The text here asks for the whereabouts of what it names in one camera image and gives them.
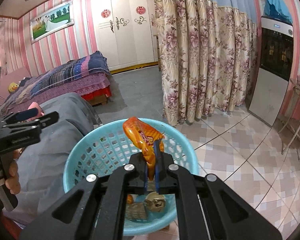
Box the orange tangerine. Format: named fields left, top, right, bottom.
left=127, top=194, right=134, bottom=204

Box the light blue plastic basket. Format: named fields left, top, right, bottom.
left=63, top=118, right=199, bottom=236

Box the orange snack wrapper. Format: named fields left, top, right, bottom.
left=122, top=116, right=165, bottom=180

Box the left hand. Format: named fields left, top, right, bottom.
left=5, top=149, right=21, bottom=195

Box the yellow duck plush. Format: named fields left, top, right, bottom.
left=8, top=82, right=19, bottom=94

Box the blue-grey table cloth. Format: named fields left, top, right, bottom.
left=3, top=93, right=101, bottom=225

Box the bed with plaid quilt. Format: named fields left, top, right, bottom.
left=0, top=51, right=111, bottom=116

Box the framed wedding picture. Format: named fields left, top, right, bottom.
left=30, top=1, right=74, bottom=44

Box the metal chair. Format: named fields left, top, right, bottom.
left=279, top=75, right=300, bottom=155

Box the white wardrobe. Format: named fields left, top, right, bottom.
left=91, top=0, right=158, bottom=73

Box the floral curtain right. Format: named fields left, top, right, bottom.
left=154, top=0, right=258, bottom=126

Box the blue cloth on refrigerator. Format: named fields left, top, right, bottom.
left=264, top=0, right=293, bottom=25

